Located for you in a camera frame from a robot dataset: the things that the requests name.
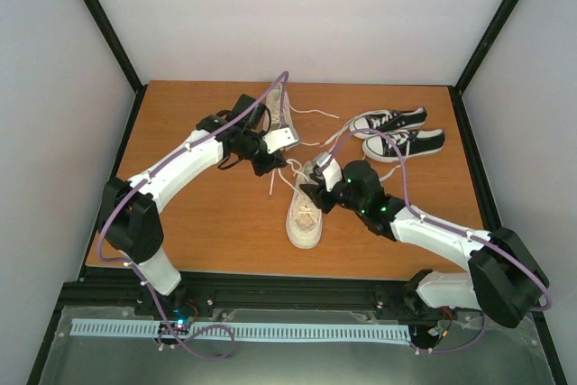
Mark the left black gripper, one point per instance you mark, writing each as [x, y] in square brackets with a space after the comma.
[277, 161]

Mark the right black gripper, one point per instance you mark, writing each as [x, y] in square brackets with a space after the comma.
[319, 194]

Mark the cream lace sneaker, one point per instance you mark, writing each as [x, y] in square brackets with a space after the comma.
[304, 221]
[280, 112]

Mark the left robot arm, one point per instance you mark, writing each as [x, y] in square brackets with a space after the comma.
[129, 216]

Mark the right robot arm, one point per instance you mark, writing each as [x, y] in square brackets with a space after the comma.
[499, 275]

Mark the black canvas sneaker front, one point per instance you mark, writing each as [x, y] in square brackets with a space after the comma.
[410, 144]

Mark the black canvas sneaker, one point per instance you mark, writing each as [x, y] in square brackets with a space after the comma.
[410, 144]
[383, 120]

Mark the black canvas sneaker rear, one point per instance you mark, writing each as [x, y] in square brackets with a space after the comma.
[383, 120]

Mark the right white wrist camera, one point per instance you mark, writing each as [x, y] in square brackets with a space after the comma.
[328, 170]

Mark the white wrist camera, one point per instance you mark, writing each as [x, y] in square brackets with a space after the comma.
[328, 170]
[280, 139]

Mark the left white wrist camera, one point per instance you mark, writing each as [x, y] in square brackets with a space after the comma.
[280, 139]

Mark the left black frame post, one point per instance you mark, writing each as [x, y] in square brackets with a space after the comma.
[106, 28]

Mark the black frame post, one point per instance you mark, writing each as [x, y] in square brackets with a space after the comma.
[490, 35]
[106, 28]

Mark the light blue slotted cable duct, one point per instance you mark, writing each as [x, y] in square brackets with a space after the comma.
[244, 332]

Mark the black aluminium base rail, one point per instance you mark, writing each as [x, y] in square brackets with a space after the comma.
[205, 294]

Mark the right black frame post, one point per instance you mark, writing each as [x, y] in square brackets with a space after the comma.
[490, 35]

